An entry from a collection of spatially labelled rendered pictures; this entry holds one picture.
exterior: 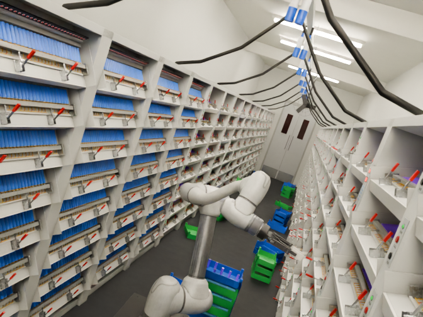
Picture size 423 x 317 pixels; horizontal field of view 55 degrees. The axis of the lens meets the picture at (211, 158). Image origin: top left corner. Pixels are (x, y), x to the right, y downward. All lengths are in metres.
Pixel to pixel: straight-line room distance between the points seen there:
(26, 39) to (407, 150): 1.45
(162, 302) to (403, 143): 1.49
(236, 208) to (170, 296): 0.73
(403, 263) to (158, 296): 1.61
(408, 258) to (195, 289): 1.63
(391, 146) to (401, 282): 0.76
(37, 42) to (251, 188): 1.09
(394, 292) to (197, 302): 1.60
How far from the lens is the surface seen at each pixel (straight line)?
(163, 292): 2.39
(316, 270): 2.27
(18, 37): 1.61
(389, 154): 1.71
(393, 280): 1.06
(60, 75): 1.79
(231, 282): 2.98
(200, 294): 2.50
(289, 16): 2.93
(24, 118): 1.71
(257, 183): 1.95
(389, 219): 1.74
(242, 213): 1.92
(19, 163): 1.79
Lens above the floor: 1.60
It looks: 8 degrees down
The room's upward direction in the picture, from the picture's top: 20 degrees clockwise
